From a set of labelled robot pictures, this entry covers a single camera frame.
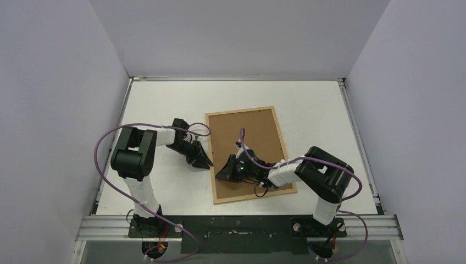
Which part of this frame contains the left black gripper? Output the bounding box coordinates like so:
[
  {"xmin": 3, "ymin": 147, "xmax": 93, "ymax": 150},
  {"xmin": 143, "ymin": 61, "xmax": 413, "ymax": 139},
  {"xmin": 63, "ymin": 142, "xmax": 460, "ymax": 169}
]
[{"xmin": 167, "ymin": 140, "xmax": 212, "ymax": 170}]

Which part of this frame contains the wooden picture frame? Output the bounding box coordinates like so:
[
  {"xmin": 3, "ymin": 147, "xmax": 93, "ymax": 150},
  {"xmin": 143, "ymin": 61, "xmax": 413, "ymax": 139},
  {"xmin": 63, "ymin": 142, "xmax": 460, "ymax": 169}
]
[{"xmin": 204, "ymin": 106, "xmax": 298, "ymax": 205}]

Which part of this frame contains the brown backing board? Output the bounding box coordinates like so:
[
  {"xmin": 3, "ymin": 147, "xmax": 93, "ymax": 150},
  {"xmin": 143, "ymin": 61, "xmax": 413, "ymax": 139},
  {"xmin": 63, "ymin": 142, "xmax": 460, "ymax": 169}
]
[{"xmin": 208, "ymin": 109, "xmax": 294, "ymax": 200}]

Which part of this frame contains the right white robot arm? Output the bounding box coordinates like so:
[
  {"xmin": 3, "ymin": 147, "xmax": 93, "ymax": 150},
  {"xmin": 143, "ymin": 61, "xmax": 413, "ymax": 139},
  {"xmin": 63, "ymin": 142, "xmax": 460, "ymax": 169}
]
[{"xmin": 215, "ymin": 142, "xmax": 354, "ymax": 236}]

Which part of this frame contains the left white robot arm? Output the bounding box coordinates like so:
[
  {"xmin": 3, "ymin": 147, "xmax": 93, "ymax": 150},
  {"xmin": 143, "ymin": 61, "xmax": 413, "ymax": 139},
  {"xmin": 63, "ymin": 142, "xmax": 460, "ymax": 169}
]
[{"xmin": 110, "ymin": 118, "xmax": 213, "ymax": 237}]

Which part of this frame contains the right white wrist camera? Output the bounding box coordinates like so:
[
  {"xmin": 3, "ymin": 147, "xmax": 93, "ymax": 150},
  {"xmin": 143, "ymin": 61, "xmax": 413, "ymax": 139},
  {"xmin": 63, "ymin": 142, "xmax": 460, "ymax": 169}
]
[{"xmin": 235, "ymin": 141, "xmax": 249, "ymax": 158}]

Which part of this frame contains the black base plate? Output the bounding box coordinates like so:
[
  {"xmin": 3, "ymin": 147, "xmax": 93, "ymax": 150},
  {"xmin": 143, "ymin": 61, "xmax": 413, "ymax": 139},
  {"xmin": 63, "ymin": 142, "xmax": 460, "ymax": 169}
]
[{"xmin": 127, "ymin": 215, "xmax": 347, "ymax": 256}]

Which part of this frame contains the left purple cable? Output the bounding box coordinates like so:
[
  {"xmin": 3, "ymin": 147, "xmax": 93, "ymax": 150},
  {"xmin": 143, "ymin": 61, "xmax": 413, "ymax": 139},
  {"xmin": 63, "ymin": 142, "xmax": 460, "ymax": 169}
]
[{"xmin": 94, "ymin": 122, "xmax": 213, "ymax": 264}]

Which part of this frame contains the purple cable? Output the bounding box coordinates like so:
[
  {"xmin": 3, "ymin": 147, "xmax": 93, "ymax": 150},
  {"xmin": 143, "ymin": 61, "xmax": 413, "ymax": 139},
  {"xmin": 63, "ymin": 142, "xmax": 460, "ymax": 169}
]
[
  {"xmin": 94, "ymin": 122, "xmax": 213, "ymax": 264},
  {"xmin": 238, "ymin": 127, "xmax": 368, "ymax": 263}
]

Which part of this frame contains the aluminium rail front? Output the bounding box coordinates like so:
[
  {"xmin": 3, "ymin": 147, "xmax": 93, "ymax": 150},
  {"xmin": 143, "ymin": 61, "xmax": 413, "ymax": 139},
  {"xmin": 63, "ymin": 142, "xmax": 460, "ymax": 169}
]
[{"xmin": 76, "ymin": 216, "xmax": 130, "ymax": 241}]

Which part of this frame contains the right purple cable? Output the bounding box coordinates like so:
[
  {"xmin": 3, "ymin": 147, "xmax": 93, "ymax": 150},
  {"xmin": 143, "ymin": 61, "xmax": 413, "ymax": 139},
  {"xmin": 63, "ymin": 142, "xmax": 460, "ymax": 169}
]
[{"xmin": 238, "ymin": 127, "xmax": 368, "ymax": 263}]

